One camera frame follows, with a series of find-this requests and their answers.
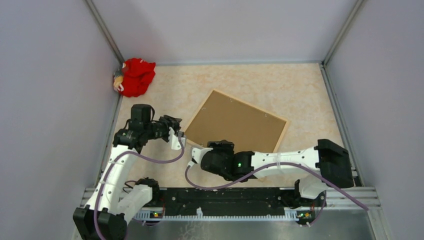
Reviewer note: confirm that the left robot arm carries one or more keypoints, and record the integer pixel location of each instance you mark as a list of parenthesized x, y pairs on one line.
[(106, 214)]

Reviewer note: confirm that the brown frame backing board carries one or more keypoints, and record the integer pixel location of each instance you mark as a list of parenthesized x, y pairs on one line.
[(235, 122)]

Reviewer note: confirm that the red crumpled cloth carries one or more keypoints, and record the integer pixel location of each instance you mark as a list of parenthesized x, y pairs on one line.
[(133, 77)]

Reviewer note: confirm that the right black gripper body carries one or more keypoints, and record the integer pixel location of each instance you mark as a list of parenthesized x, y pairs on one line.
[(222, 149)]

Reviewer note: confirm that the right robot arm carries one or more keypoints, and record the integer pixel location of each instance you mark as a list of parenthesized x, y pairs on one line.
[(327, 165)]

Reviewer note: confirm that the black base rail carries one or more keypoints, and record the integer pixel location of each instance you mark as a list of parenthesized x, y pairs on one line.
[(230, 202)]

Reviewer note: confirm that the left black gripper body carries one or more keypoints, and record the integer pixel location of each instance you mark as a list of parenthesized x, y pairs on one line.
[(159, 129)]

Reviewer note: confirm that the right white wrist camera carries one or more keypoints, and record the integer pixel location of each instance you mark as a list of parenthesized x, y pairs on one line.
[(197, 154)]

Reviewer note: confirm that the wooden picture frame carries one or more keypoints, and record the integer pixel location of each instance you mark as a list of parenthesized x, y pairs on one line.
[(285, 132)]

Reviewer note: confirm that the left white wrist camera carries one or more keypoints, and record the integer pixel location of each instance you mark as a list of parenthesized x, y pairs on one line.
[(176, 139)]

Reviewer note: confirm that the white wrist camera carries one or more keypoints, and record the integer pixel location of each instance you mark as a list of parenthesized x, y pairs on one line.
[(197, 154), (176, 139)]

